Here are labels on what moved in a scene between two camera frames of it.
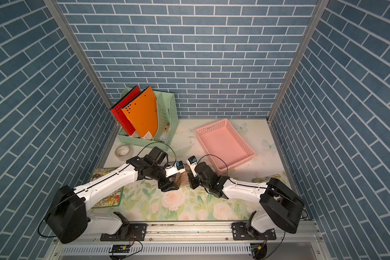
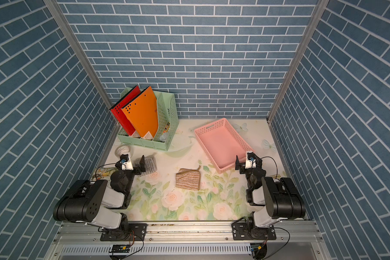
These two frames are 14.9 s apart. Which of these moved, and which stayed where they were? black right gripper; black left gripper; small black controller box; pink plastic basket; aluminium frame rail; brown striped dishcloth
Moved: black right gripper; black left gripper
Stayed: small black controller box; aluminium frame rail; pink plastic basket; brown striped dishcloth
